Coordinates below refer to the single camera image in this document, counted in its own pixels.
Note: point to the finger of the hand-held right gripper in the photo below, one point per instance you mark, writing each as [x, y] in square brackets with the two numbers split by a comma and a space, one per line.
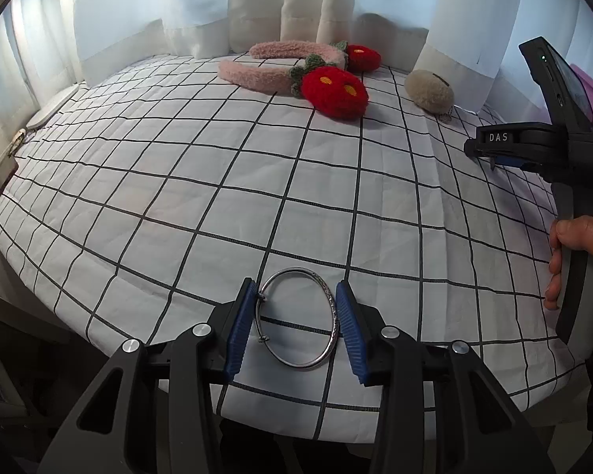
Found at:
[516, 162]

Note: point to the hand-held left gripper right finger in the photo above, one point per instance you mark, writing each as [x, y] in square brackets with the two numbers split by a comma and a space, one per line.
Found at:
[351, 335]

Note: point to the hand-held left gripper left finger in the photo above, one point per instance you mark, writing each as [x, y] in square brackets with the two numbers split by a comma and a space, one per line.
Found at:
[239, 331]

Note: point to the silver bangle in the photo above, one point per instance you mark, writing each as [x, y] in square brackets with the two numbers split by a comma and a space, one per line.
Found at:
[296, 269]

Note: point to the person's right hand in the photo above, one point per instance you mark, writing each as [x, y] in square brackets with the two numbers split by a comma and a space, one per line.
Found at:
[585, 234]

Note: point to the beige plush pouch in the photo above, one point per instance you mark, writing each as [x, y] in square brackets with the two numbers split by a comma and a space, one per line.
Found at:
[430, 91]

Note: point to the thick white curtain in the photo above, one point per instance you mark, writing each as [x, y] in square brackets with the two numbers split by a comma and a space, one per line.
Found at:
[464, 24]
[202, 5]

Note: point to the pink strawberry plush headband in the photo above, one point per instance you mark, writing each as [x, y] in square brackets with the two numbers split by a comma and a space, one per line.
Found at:
[257, 76]

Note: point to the white flat device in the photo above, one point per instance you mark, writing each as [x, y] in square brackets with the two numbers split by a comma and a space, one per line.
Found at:
[54, 108]

